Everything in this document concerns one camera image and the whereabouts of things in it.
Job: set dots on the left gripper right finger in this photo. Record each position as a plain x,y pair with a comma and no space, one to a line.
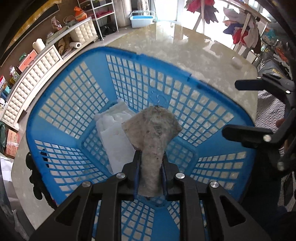
169,184

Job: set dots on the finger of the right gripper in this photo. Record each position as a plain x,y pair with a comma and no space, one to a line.
250,84
248,136

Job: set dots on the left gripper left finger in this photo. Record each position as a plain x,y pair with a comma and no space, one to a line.
129,188

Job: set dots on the white fluffy towel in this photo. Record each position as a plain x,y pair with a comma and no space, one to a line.
118,148

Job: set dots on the grey speckled cloth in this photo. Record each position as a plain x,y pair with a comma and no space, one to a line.
150,131

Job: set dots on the clothes drying rack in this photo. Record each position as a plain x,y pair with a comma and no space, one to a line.
242,25

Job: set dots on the blue plastic laundry basket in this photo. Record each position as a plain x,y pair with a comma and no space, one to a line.
66,149

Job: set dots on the black plush toy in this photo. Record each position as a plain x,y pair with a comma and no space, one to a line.
39,188

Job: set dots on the red white cardboard box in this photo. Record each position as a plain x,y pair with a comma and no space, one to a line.
12,143

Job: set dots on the light blue storage bin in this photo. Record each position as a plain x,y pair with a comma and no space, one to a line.
141,18

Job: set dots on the white tufted TV cabinet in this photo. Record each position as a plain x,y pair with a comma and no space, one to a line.
44,66

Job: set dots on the paper towel roll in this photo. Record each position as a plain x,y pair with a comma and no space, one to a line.
75,45

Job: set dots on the pink storage box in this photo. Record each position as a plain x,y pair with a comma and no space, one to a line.
27,60

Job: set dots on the white metal shelf rack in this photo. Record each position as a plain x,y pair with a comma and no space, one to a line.
103,16

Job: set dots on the white plastic jug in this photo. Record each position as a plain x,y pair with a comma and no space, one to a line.
38,45

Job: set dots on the orange bag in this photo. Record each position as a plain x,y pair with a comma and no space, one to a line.
80,15

